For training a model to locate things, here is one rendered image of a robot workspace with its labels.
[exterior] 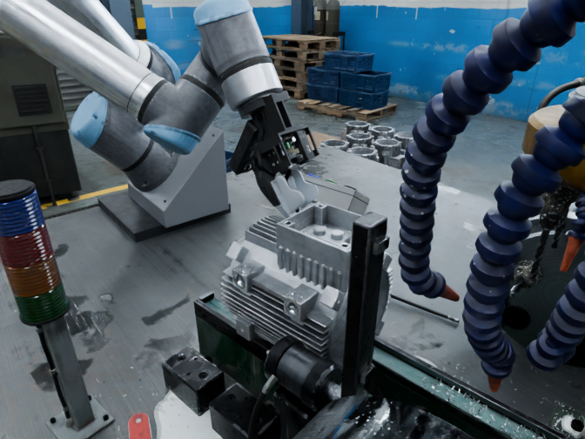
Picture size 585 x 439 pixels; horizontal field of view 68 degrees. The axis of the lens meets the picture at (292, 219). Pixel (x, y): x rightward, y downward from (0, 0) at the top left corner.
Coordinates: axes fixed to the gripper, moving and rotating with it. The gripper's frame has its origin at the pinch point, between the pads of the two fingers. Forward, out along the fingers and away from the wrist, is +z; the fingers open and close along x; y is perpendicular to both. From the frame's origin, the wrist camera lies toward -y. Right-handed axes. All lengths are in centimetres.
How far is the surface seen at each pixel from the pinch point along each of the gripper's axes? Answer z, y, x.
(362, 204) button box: 3.7, -2.9, 21.7
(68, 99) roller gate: -229, -581, 213
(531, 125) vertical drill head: -3.5, 41.7, -10.3
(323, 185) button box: -3.0, -8.1, 18.4
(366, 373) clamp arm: 14.6, 22.7, -19.9
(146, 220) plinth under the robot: -11, -72, 9
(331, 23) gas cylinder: -217, -373, 582
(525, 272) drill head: 18.3, 27.8, 12.1
